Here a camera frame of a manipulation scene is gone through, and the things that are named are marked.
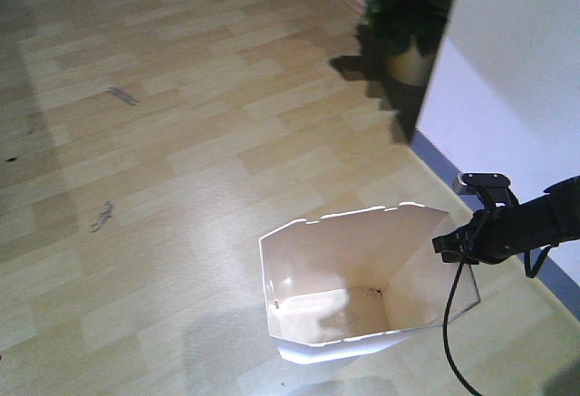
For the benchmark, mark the white plastic trash bin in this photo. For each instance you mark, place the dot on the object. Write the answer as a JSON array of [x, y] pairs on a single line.
[[358, 282]]

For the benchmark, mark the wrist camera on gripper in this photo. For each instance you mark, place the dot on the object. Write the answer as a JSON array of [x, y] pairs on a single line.
[[492, 189]]

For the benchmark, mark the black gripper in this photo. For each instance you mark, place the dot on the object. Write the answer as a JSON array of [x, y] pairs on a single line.
[[471, 243]]

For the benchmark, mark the green potted plant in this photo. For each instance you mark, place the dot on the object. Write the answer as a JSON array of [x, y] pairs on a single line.
[[409, 33]]

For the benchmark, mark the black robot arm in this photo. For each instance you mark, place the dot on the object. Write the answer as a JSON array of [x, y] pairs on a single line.
[[505, 227]]

